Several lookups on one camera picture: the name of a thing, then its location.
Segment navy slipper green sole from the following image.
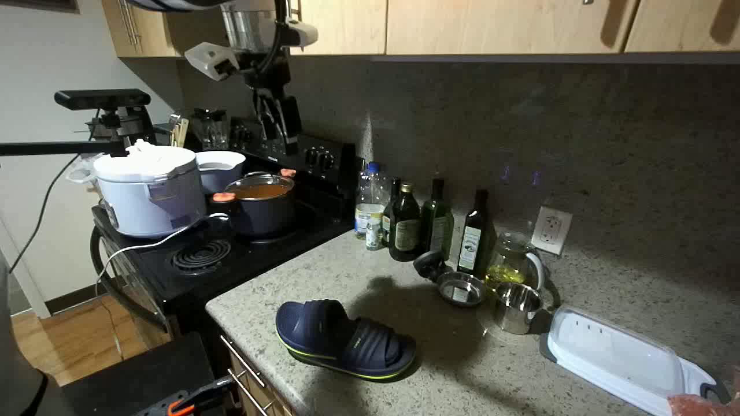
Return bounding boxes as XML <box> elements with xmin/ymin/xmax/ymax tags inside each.
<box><xmin>274</xmin><ymin>301</ymin><xmax>417</xmax><ymax>382</ymax></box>

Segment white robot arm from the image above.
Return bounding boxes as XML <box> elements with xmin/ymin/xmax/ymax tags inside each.
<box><xmin>128</xmin><ymin>0</ymin><xmax>320</xmax><ymax>155</ymax></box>

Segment clear plastic water bottle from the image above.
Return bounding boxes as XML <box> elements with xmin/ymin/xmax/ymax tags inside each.
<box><xmin>354</xmin><ymin>162</ymin><xmax>391</xmax><ymax>234</ymax></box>

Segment small spice jar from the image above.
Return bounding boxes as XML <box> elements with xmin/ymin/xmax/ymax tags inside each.
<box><xmin>362</xmin><ymin>217</ymin><xmax>381</xmax><ymax>249</ymax></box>

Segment dark olive oil bottle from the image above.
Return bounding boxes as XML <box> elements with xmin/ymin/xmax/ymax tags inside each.
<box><xmin>391</xmin><ymin>182</ymin><xmax>420</xmax><ymax>261</ymax></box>

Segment green glass bottle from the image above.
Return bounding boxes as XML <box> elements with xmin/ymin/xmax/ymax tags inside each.
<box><xmin>420</xmin><ymin>177</ymin><xmax>453</xmax><ymax>257</ymax></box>

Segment black measuring scoop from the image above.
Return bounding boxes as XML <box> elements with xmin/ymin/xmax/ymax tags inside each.
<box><xmin>414</xmin><ymin>251</ymin><xmax>446</xmax><ymax>281</ymax></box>

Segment dark wine bottle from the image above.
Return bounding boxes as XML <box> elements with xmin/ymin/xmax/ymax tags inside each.
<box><xmin>458</xmin><ymin>189</ymin><xmax>488</xmax><ymax>276</ymax></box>

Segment small steel bowl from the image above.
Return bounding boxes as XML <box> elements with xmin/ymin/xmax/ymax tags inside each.
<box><xmin>436</xmin><ymin>273</ymin><xmax>483</xmax><ymax>307</ymax></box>

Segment white pot on stove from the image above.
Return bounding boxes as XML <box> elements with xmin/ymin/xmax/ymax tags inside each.
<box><xmin>196</xmin><ymin>150</ymin><xmax>244</xmax><ymax>192</ymax></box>

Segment glass oil pitcher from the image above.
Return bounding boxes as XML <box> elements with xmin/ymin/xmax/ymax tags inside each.
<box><xmin>488</xmin><ymin>234</ymin><xmax>543</xmax><ymax>288</ymax></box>

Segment steel cup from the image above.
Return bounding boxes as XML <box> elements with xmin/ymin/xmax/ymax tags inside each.
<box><xmin>495</xmin><ymin>285</ymin><xmax>557</xmax><ymax>335</ymax></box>

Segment wooden upper cabinets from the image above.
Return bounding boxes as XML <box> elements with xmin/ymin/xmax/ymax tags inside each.
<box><xmin>101</xmin><ymin>0</ymin><xmax>740</xmax><ymax>58</ymax></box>

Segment black stove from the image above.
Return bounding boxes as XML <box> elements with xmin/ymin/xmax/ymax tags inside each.
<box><xmin>91</xmin><ymin>136</ymin><xmax>361</xmax><ymax>335</ymax></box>

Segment white rice cooker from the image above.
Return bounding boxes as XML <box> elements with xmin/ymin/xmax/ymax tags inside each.
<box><xmin>67</xmin><ymin>139</ymin><xmax>205</xmax><ymax>237</ymax></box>

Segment lower wooden cabinet drawers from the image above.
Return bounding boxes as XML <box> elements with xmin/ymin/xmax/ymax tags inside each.
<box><xmin>220</xmin><ymin>335</ymin><xmax>296</xmax><ymax>416</ymax></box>

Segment white plastic tray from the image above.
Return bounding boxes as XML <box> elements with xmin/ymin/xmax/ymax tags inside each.
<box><xmin>546</xmin><ymin>307</ymin><xmax>717</xmax><ymax>416</ymax></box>

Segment dark pot orange handles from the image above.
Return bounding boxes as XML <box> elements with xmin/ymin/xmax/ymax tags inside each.
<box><xmin>210</xmin><ymin>170</ymin><xmax>296</xmax><ymax>237</ymax></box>

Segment white power cable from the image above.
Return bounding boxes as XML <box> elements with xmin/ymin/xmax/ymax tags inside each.
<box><xmin>93</xmin><ymin>210</ymin><xmax>232</xmax><ymax>309</ymax></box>

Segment white wall outlet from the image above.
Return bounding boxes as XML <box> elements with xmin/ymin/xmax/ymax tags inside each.
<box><xmin>530</xmin><ymin>205</ymin><xmax>573</xmax><ymax>257</ymax></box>

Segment black camera on stand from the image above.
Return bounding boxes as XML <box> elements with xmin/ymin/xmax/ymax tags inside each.
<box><xmin>54</xmin><ymin>87</ymin><xmax>155</xmax><ymax>144</ymax></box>

